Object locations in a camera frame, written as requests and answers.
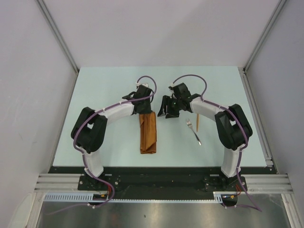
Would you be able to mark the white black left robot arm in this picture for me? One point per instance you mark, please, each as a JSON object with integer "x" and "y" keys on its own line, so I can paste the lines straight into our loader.
{"x": 89, "y": 130}

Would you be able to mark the white slotted cable duct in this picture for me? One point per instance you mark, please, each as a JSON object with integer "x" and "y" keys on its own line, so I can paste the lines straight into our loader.
{"x": 96, "y": 199}

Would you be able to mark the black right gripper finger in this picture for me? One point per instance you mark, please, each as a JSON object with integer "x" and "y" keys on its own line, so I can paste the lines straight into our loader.
{"x": 173, "y": 115}
{"x": 164, "y": 106}

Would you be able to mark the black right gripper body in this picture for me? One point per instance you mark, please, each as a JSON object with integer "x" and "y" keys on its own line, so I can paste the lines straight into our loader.
{"x": 174, "y": 105}

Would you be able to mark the right aluminium side rail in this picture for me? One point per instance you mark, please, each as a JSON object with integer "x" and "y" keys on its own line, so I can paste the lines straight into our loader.
{"x": 257, "y": 119}

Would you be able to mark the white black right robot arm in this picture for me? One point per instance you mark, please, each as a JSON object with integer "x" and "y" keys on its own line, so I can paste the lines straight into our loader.
{"x": 233, "y": 127}

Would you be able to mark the orange-brown cloth napkin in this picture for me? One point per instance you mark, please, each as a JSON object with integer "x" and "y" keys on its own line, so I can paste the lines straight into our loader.
{"x": 148, "y": 133}

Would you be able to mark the orange plastic spoon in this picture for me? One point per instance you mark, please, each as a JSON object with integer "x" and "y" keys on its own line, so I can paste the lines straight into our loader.
{"x": 197, "y": 122}

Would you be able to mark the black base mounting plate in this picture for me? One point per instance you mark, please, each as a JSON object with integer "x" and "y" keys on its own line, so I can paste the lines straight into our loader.
{"x": 170, "y": 183}

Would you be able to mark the aluminium front frame rail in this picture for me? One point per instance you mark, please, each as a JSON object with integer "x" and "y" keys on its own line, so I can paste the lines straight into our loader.
{"x": 256, "y": 183}

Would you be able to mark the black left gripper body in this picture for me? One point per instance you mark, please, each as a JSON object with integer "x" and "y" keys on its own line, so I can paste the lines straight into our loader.
{"x": 146, "y": 109}

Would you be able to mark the aluminium corner post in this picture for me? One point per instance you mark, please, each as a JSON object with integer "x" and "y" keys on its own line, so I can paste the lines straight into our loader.
{"x": 265, "y": 33}
{"x": 57, "y": 34}

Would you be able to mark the left aluminium corner post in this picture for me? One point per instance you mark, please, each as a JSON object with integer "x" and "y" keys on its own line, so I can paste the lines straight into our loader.
{"x": 57, "y": 34}

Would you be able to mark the right aluminium corner post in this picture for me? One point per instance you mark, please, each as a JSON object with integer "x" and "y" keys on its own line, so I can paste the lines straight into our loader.
{"x": 265, "y": 33}

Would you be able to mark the silver metal fork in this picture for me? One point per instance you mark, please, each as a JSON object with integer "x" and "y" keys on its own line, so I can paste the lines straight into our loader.
{"x": 189, "y": 124}

